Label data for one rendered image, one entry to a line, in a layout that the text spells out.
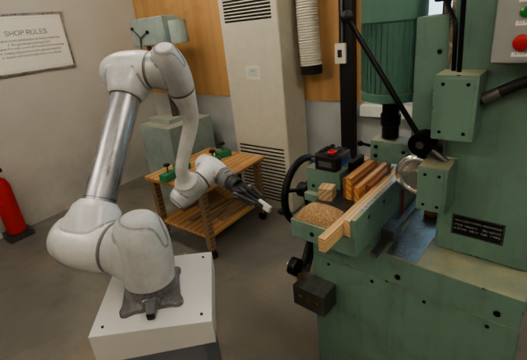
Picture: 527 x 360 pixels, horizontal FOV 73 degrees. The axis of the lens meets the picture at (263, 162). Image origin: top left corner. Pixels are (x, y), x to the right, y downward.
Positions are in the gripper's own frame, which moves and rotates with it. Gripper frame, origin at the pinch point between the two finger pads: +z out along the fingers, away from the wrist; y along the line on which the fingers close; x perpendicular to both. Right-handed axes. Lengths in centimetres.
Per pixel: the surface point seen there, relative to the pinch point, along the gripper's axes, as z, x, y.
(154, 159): -166, 98, 62
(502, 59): 54, -85, -11
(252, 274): -13, 81, 25
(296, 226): 29.0, -28.0, -26.6
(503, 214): 71, -51, -5
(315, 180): 20.4, -28.6, -3.6
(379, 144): 34, -49, 3
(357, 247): 47, -34, -26
